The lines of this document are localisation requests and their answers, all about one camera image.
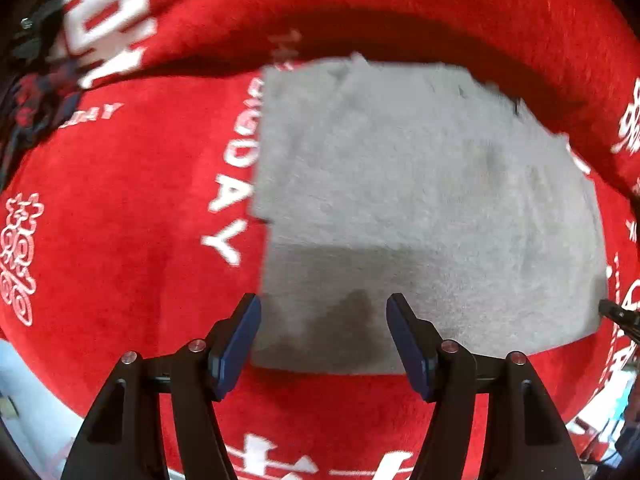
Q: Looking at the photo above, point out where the grey towel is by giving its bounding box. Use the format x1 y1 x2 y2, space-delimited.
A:
249 52 609 377

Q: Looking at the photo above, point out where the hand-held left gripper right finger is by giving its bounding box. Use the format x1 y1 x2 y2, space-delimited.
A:
385 292 586 480

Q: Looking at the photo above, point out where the red printed blanket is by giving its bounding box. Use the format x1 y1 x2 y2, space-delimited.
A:
0 0 640 480

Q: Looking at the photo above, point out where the dark plaid cloth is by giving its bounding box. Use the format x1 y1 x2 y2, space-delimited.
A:
0 0 86 188

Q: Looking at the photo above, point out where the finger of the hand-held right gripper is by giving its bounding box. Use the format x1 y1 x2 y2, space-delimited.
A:
598 298 640 343

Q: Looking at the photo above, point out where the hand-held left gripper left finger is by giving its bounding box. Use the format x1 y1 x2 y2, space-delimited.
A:
60 292 263 480

